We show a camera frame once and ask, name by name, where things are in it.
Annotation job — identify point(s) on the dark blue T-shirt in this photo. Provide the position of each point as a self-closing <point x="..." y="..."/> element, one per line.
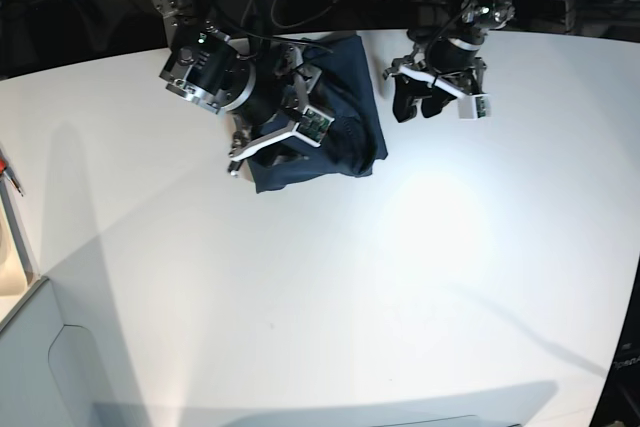
<point x="338" y="130"/>

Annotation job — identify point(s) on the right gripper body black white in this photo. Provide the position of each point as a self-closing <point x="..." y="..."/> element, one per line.
<point x="279" y="108"/>

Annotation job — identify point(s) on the red-handled tool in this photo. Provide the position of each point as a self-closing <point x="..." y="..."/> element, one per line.
<point x="7" y="173"/>

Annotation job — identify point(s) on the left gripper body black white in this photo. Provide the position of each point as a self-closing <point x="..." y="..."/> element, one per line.
<point x="453" y="64"/>

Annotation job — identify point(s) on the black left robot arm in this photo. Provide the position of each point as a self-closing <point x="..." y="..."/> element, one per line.
<point x="467" y="18"/>

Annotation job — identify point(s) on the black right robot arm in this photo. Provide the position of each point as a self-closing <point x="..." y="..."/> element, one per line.
<point x="213" y="60"/>

